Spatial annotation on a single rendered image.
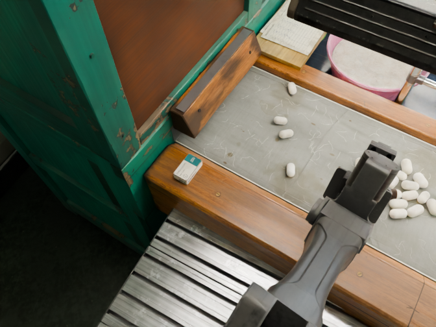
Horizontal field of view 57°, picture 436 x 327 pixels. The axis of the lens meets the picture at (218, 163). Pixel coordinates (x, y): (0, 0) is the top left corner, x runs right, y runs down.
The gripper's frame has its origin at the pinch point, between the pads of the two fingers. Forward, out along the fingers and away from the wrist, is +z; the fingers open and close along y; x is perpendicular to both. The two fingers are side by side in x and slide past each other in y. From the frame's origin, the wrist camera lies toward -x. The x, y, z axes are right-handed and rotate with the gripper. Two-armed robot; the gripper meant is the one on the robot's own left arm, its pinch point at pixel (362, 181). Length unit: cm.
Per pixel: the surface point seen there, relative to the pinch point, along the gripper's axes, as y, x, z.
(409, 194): -9.7, 0.6, 8.3
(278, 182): 15.1, 9.1, 1.1
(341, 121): 10.1, -5.4, 18.5
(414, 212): -12.0, 2.7, 5.6
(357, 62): 14.3, -18.0, 34.6
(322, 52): 25, -17, 42
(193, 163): 31.9, 10.5, -7.6
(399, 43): 5.4, -25.6, -8.7
